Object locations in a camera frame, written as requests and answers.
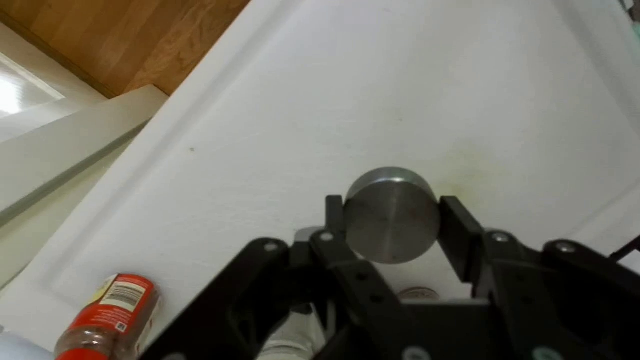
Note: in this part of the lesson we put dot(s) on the grey metal cylinder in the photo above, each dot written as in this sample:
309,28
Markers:
393,216

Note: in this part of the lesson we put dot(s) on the glass spice jar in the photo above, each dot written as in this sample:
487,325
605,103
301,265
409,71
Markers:
292,337

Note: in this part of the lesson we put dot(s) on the red spice bottle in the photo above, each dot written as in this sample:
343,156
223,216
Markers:
107,320

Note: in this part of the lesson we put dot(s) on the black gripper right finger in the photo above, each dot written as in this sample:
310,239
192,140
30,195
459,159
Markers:
552,301

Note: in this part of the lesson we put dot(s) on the white panel door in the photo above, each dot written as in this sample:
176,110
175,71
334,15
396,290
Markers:
61,152

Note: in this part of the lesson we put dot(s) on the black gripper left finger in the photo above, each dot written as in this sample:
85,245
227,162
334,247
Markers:
267,301

